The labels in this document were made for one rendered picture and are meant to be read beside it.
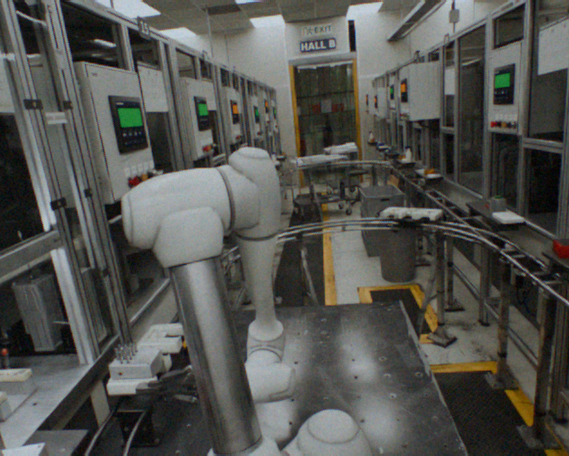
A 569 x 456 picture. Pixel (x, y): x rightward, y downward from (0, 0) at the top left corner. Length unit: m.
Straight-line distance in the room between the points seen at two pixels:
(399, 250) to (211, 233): 3.19
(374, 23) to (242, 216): 8.63
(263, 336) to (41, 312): 0.71
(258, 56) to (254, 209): 8.50
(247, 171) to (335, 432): 0.55
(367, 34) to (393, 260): 6.14
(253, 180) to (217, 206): 0.09
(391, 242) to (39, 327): 2.98
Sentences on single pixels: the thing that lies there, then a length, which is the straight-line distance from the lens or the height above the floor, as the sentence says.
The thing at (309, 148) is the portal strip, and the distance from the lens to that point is 9.22.
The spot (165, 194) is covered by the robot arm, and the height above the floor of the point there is 1.46.
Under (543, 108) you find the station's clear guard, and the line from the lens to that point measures 2.43.
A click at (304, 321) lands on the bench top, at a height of 0.68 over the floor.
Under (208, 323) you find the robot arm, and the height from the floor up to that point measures 1.22.
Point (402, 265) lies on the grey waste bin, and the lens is 3.96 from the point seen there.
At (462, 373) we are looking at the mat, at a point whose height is 0.01.
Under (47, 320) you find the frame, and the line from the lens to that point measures 1.57.
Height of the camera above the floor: 1.58
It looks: 16 degrees down
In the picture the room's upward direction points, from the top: 6 degrees counter-clockwise
